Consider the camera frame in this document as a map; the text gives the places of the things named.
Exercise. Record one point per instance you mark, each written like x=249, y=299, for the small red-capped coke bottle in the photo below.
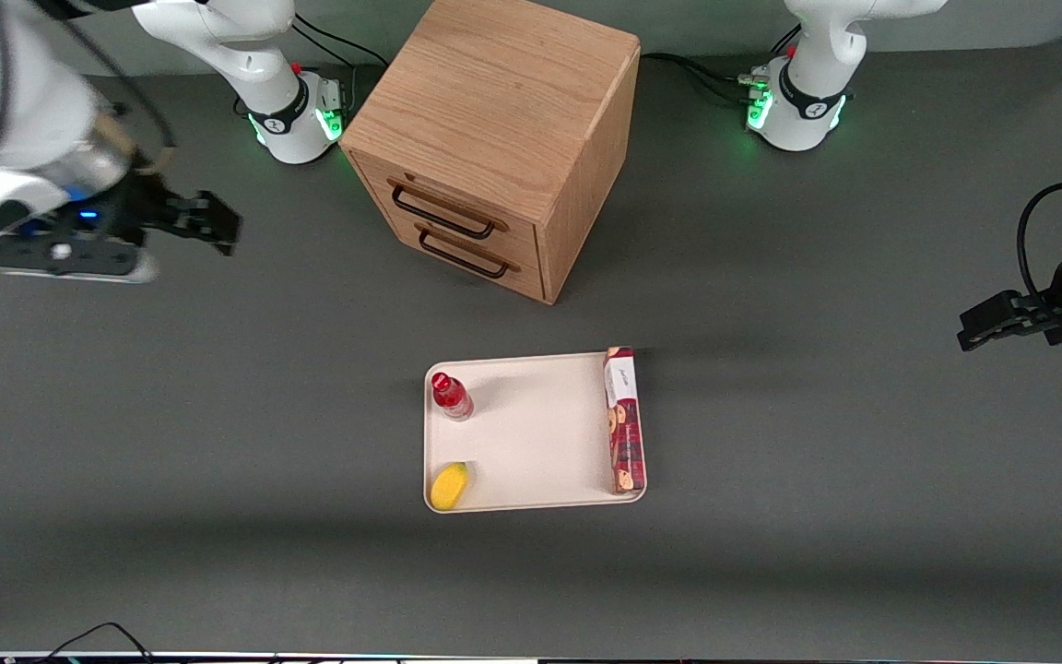
x=451, y=395

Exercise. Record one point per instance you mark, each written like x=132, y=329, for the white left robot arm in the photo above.
x=808, y=92

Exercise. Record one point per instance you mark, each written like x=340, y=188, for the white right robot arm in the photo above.
x=15, y=101

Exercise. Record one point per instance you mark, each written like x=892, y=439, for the wooden two-drawer cabinet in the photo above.
x=494, y=101

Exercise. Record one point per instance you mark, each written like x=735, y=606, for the cream white rectangular tray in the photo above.
x=536, y=433

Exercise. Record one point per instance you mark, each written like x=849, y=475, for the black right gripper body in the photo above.
x=146, y=200

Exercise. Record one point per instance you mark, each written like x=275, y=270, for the red tartan cookie box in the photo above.
x=625, y=424

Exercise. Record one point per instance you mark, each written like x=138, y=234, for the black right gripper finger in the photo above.
x=220, y=224
x=182, y=205

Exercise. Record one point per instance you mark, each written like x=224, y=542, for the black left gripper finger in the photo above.
x=1021, y=304
x=987, y=332

